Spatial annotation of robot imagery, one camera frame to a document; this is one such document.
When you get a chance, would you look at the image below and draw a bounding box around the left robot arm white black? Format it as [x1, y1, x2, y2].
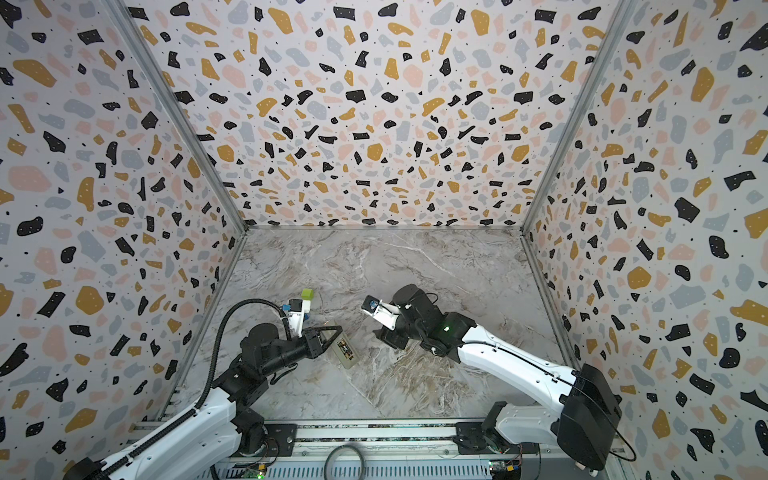
[64, 299, 343, 479]

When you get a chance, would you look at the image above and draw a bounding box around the white remote control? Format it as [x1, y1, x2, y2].
[332, 334, 358, 369]

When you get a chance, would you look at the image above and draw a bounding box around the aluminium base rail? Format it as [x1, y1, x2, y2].
[128, 418, 601, 480]

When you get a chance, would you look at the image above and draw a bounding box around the black cable loop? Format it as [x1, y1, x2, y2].
[323, 442, 367, 480]

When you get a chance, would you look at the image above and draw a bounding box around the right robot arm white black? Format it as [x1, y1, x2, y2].
[361, 284, 622, 473]

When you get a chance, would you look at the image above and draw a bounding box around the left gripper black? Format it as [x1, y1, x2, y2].
[259, 325, 340, 380]

